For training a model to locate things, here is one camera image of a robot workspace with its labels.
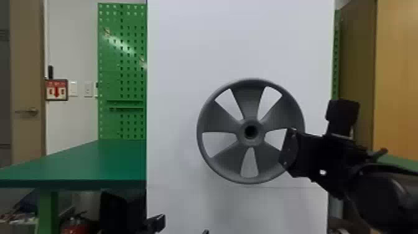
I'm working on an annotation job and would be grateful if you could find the red fire extinguisher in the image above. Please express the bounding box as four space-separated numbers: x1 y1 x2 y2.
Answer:
60 212 96 234

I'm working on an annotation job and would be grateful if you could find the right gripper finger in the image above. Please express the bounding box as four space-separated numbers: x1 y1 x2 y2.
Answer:
278 127 300 171

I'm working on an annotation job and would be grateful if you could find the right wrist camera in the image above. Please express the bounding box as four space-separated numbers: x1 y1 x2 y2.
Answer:
325 98 361 138

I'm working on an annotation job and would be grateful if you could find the metal door handle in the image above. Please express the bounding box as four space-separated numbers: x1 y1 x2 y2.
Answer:
14 107 40 118

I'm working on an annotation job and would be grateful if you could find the grey wheel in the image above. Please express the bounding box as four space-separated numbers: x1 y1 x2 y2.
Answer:
195 77 307 185

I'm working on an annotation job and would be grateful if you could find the white panel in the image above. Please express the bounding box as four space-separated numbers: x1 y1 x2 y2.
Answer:
146 0 336 234

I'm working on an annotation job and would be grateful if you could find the black cable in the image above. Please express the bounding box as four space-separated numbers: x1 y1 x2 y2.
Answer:
355 162 418 179

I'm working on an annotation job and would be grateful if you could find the red and white wall sign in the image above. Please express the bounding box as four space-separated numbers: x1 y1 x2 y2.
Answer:
44 78 69 101

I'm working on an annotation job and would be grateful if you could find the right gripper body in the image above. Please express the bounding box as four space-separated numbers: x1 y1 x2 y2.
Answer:
286 129 371 199

